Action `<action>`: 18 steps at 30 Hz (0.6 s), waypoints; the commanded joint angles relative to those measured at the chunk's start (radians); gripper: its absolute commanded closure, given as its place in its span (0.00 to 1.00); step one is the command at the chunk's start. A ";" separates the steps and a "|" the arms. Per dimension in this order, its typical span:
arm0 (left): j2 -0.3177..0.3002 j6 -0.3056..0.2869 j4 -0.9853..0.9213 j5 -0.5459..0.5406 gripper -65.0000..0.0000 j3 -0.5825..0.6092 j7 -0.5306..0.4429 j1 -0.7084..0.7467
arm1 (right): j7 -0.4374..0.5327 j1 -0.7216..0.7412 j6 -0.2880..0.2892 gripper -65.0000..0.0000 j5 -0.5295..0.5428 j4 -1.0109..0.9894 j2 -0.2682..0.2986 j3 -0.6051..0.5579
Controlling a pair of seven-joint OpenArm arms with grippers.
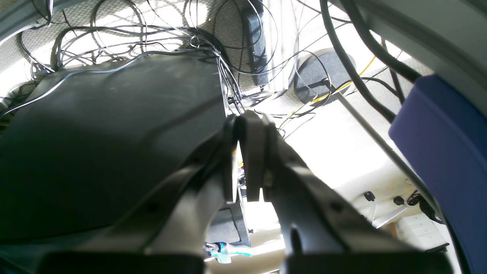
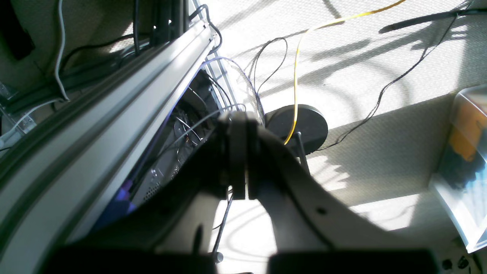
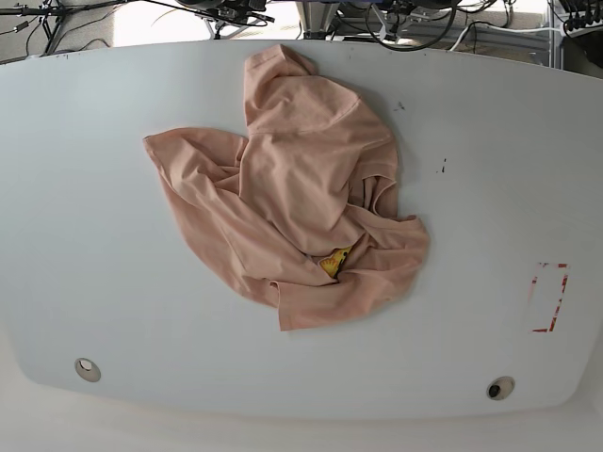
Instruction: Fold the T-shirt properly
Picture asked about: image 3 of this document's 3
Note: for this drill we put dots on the red tape rectangle marking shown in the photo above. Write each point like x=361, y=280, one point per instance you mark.
x=546, y=294

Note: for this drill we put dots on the peach pink T-shirt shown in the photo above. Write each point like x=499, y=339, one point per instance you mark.
x=301, y=214

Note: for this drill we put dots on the right round table grommet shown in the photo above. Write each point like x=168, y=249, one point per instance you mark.
x=500, y=388

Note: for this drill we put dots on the black tripod stand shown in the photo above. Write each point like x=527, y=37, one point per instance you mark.
x=50, y=16

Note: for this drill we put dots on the left round table grommet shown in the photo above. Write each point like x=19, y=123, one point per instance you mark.
x=87, y=370

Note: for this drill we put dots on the grey metal centre post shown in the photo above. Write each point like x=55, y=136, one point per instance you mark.
x=316, y=18

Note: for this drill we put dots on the round table grommet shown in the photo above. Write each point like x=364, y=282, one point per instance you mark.
x=87, y=370
x=500, y=388

